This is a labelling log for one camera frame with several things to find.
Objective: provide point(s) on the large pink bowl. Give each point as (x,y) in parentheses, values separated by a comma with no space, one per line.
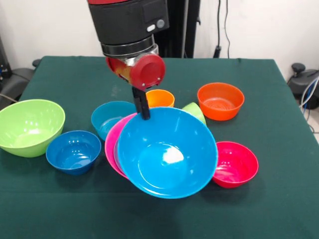
(111,144)

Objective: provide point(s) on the orange bowl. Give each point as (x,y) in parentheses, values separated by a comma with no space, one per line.
(219,112)

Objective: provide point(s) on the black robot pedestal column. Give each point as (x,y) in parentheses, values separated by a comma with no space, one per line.
(182,30)

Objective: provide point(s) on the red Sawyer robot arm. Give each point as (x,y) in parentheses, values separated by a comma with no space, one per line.
(119,22)

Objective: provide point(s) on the large light blue bowl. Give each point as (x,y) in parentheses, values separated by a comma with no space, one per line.
(164,154)

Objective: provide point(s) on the dark green table cloth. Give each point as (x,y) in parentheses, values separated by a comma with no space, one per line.
(174,219)

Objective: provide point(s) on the green cup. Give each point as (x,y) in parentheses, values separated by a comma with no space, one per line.
(197,113)

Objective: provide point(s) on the small crimson bowl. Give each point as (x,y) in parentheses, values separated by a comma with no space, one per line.
(236,169)

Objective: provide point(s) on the large green bowl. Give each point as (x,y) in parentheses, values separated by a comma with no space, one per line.
(30,129)

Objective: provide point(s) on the translucent blue ribbed bowl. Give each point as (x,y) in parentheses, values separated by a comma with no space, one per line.
(104,119)

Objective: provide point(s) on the black equipment rack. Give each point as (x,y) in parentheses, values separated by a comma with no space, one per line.
(3,64)

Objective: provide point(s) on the orange cup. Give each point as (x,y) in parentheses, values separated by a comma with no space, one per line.
(160,98)

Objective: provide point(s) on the purple bowl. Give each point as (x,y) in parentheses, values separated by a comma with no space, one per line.
(115,154)

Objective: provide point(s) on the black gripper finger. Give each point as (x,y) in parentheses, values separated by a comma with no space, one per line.
(142,104)

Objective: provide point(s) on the small dark blue bowl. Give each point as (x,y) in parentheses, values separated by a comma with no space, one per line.
(72,154)

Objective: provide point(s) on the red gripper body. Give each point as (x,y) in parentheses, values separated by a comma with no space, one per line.
(147,72)

